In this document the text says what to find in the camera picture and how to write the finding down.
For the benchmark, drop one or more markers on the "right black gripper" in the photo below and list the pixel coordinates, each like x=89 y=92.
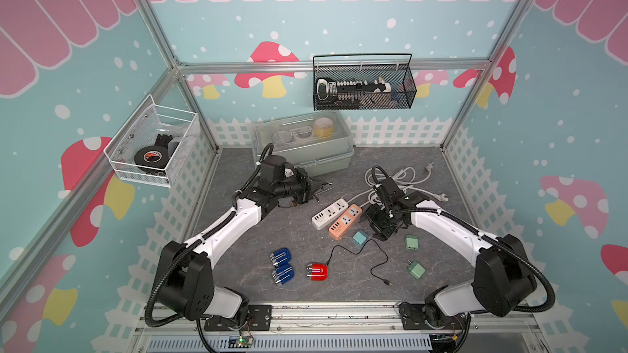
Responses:
x=371 y=210

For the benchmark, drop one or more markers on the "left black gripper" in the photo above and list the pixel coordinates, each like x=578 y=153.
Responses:
x=307 y=188

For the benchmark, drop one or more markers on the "teal charger adapter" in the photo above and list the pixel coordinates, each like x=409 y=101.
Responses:
x=360 y=238

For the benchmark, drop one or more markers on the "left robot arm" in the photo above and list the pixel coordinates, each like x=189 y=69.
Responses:
x=184 y=286

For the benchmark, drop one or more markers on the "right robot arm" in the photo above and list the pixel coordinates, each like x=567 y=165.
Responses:
x=504 y=278

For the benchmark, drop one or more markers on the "blue shaver upper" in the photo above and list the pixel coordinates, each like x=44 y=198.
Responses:
x=280 y=257

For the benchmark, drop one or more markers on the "blue shaver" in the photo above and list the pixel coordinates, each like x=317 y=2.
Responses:
x=280 y=257
x=283 y=274

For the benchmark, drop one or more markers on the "red electric shaver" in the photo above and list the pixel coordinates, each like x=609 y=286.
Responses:
x=317 y=271

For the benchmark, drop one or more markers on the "blue shaver lower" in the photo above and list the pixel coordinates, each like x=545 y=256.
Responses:
x=283 y=274

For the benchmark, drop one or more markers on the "green charger adapter upper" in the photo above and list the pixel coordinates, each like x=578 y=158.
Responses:
x=411 y=242

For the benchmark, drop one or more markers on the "green charger adapter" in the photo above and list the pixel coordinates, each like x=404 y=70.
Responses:
x=411 y=242
x=415 y=270

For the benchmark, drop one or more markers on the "orange power strip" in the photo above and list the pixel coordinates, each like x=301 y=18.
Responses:
x=341 y=225

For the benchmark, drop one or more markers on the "green plastic storage box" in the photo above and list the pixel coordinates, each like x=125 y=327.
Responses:
x=293 y=139

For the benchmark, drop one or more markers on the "white power strip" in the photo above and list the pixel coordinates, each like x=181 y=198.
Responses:
x=329 y=214

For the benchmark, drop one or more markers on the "green charger adapter lower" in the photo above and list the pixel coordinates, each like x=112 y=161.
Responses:
x=415 y=270

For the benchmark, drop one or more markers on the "yellow tape roll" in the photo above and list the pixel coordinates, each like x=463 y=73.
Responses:
x=323 y=127

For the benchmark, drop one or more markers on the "black power strip in basket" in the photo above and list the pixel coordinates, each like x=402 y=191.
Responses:
x=345 y=92

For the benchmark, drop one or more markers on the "black tape roll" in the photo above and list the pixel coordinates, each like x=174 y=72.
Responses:
x=152 y=159

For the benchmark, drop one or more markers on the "black wire mesh basket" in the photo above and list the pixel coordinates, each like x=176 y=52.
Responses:
x=393 y=68

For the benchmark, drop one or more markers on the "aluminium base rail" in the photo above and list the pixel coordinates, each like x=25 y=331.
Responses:
x=346 y=327

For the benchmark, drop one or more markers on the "clear acrylic wall bin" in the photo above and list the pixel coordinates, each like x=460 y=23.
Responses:
x=176 y=129

